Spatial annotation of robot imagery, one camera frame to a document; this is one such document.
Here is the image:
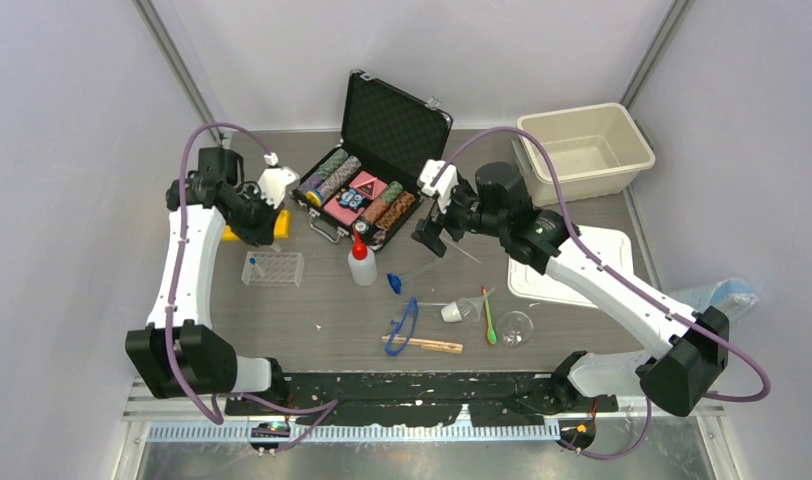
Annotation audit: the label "wooden clothespin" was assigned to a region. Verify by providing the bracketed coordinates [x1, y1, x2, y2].
[381, 335, 464, 354]

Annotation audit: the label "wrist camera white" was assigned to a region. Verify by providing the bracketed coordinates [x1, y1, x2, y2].
[417, 159, 458, 213]
[257, 153, 300, 209]

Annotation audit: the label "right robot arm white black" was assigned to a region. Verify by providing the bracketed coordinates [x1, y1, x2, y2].
[412, 160, 730, 417]

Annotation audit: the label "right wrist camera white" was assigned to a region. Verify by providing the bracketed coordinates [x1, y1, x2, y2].
[417, 159, 458, 213]

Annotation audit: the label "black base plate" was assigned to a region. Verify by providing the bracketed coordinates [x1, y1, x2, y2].
[265, 372, 618, 427]

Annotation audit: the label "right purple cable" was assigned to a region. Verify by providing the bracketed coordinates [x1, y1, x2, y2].
[429, 125, 773, 462]

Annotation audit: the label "yellow test tube rack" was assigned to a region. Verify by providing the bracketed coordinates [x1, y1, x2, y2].
[221, 210, 291, 242]

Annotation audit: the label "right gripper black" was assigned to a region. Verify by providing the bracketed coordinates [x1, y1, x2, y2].
[413, 178, 508, 257]

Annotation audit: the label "blue safety glasses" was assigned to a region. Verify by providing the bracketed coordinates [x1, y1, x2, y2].
[382, 297, 420, 357]

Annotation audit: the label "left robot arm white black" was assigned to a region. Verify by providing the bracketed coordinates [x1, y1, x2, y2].
[125, 147, 298, 414]

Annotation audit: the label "beige plastic bin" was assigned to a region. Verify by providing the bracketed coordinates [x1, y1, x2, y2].
[516, 103, 656, 202]

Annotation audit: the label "white bin lid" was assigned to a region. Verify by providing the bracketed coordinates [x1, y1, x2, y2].
[507, 226, 634, 309]

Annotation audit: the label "white squeeze bottle red cap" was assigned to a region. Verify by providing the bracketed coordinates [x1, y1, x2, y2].
[348, 231, 378, 287]

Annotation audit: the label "blue plastic bag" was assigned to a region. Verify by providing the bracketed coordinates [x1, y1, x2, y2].
[669, 278, 760, 323]

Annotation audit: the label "clear glass petri dish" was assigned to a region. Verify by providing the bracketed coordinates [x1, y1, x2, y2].
[495, 311, 534, 348]

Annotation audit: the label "clear plastic well plate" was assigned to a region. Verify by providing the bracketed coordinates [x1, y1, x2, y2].
[241, 251, 305, 287]

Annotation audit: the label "green orange spatula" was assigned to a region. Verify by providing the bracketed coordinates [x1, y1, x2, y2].
[482, 286, 497, 346]

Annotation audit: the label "glass stirring rod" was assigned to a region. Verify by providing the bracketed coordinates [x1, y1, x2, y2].
[446, 242, 483, 265]

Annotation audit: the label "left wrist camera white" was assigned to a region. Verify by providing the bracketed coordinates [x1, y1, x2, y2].
[257, 153, 300, 209]

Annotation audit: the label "black poker chip case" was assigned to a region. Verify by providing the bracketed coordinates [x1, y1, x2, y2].
[291, 69, 453, 251]

